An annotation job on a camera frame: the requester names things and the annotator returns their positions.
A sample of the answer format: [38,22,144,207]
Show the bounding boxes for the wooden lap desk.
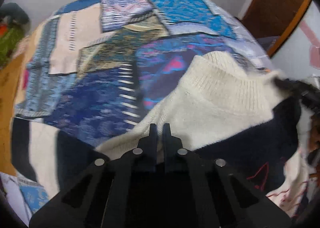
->
[0,54,24,176]

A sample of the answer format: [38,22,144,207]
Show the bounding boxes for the blue patchwork bedspread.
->
[11,0,272,213]

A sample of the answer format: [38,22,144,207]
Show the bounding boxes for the black and white striped sweater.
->
[11,51,308,218]

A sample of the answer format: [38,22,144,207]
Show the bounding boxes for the brown wooden door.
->
[241,0,311,58]

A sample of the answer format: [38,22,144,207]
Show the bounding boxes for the white wardrobe sliding door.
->
[271,2,320,80]

